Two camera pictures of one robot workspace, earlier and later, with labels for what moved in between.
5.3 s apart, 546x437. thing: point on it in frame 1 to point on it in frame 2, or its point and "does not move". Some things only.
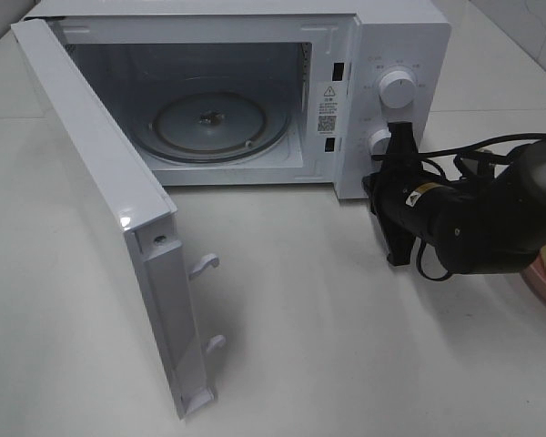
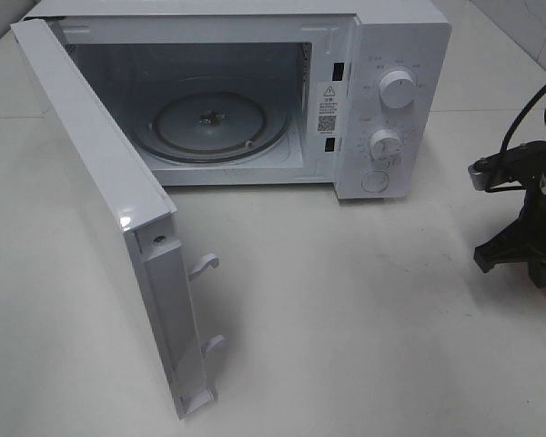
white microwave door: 147,218 does not move
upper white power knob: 397,89 does not move
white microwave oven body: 288,96 does not move
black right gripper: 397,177 to 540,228
